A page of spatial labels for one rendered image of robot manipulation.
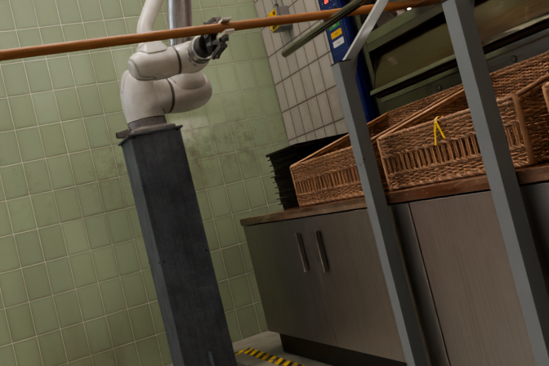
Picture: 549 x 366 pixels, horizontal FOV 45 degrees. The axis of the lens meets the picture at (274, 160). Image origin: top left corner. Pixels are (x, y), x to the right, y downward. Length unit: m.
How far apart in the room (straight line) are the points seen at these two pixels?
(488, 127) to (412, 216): 0.44
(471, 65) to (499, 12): 0.80
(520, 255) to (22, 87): 2.39
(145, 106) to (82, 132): 0.61
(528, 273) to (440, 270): 0.35
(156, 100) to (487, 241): 1.55
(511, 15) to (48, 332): 2.25
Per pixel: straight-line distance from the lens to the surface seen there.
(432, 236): 1.71
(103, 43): 2.02
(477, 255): 1.60
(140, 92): 2.68
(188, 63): 2.38
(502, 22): 2.17
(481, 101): 1.40
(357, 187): 2.03
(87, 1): 3.39
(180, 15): 2.78
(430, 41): 2.45
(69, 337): 3.17
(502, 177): 1.40
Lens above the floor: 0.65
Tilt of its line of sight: 3 degrees up
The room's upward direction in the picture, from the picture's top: 14 degrees counter-clockwise
